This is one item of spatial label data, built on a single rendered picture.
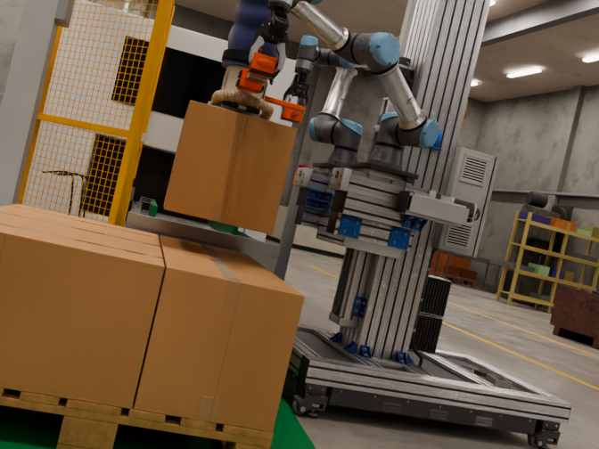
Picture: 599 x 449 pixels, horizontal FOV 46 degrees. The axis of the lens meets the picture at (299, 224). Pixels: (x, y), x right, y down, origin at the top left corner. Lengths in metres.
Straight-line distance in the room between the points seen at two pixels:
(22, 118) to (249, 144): 1.68
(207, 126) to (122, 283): 0.82
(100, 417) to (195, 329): 0.34
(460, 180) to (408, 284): 0.52
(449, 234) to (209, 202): 1.18
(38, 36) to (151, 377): 2.39
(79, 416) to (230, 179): 1.00
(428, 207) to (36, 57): 2.19
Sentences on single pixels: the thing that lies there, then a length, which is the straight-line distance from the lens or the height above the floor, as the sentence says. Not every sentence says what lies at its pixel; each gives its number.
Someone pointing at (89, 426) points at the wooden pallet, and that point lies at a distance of 2.04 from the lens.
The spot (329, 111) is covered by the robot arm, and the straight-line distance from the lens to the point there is 3.50.
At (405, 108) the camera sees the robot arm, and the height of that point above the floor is 1.26.
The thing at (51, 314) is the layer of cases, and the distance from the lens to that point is 1.98.
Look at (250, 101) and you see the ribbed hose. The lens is 2.69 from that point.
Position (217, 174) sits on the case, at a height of 0.84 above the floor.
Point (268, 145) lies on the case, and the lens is 2.57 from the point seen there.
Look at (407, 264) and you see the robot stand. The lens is 3.20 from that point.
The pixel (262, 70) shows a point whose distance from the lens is 2.26.
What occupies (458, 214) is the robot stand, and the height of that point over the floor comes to 0.92.
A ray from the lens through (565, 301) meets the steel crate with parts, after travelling 10.24.
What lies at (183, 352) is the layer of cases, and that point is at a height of 0.32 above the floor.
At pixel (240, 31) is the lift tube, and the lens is 2.86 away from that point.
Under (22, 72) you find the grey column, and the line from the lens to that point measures 3.97.
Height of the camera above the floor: 0.75
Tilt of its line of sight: level
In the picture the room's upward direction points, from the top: 13 degrees clockwise
